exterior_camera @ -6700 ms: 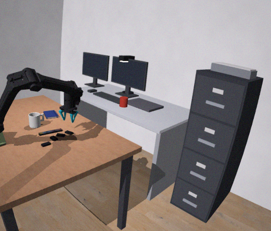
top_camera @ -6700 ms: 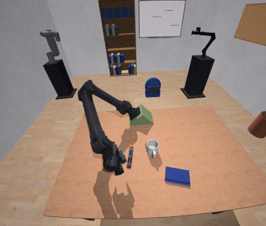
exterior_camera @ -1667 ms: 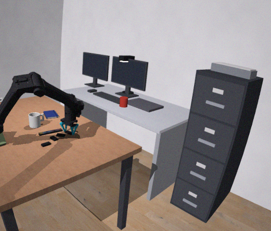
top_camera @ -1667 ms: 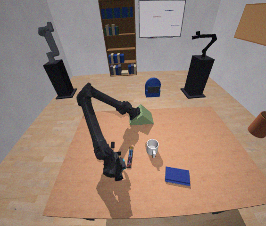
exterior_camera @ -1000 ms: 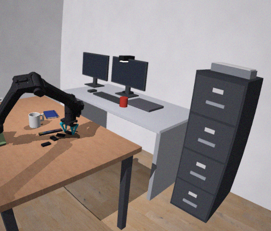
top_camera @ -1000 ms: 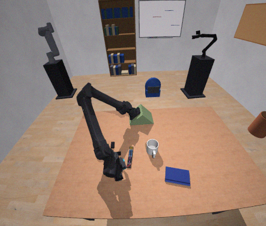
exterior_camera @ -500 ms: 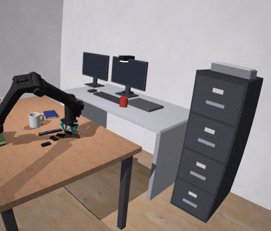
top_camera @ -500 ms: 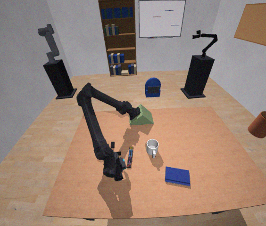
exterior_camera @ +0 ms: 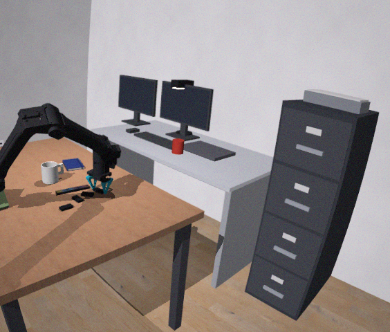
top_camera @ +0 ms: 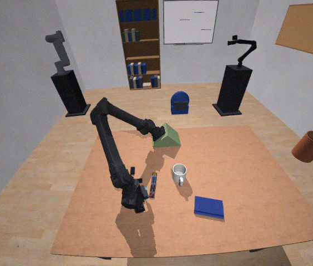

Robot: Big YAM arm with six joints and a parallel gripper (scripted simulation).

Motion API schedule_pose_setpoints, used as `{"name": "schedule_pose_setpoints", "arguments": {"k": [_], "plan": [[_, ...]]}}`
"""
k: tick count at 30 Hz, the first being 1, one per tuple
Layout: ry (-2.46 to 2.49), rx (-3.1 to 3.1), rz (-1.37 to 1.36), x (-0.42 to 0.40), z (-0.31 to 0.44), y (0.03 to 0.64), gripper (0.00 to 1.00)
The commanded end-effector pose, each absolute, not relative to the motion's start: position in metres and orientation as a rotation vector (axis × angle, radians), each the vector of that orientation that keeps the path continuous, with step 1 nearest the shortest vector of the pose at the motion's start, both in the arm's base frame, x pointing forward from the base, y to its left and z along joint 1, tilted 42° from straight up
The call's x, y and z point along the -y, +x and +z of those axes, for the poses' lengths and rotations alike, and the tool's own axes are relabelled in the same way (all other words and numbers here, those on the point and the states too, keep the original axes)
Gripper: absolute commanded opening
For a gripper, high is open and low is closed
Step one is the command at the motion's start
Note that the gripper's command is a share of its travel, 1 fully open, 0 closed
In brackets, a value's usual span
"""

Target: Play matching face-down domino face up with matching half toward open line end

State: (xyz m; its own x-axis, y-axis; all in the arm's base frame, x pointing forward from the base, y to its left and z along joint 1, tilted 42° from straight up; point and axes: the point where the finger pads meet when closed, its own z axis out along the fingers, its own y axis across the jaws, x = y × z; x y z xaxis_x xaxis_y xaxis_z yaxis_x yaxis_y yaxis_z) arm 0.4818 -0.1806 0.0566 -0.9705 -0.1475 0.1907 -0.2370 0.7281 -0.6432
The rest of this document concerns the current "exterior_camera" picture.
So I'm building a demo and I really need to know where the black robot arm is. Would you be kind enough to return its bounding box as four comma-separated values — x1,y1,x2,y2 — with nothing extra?
0,103,121,192

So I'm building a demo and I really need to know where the grey metal mug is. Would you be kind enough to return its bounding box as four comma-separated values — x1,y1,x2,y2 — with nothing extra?
41,162,64,184

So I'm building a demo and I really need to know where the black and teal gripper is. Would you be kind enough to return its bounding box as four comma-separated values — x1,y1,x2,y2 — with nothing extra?
86,161,113,194

